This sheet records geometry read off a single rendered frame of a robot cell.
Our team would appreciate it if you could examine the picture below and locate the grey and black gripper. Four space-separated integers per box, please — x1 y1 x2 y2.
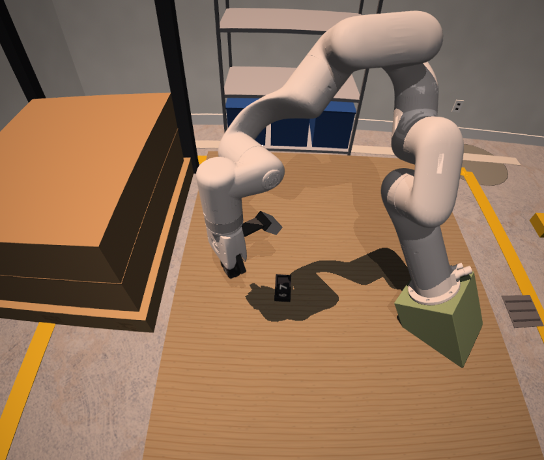
207 225 247 279

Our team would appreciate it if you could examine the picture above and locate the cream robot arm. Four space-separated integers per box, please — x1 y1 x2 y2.
196 11 472 305

